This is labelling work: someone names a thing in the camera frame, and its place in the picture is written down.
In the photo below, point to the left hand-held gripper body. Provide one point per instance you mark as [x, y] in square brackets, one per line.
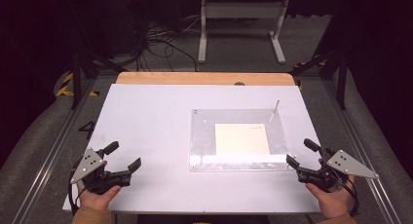
[87, 164]

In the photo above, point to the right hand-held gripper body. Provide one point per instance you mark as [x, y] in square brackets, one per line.
[344, 164]

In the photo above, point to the photo print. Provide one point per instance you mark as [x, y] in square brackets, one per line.
[242, 139]

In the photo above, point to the clear acrylic photo frame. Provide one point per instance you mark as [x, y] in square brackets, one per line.
[203, 136]

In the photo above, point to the person's left hand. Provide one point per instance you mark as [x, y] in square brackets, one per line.
[97, 201]

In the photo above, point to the person's right hand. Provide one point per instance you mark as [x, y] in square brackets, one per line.
[334, 203]

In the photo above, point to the white board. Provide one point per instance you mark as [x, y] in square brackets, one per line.
[149, 126]

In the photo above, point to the black metal stand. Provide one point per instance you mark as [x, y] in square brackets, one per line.
[76, 78]
[341, 78]

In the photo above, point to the yellow black floor tape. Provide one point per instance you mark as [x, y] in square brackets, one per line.
[308, 64]
[66, 87]

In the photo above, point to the wooden table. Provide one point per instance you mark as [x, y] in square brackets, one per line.
[204, 78]

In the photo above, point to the white metal stand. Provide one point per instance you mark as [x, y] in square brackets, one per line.
[204, 32]

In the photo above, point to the aluminium floor rail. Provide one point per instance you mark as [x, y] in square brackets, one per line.
[48, 159]
[363, 152]

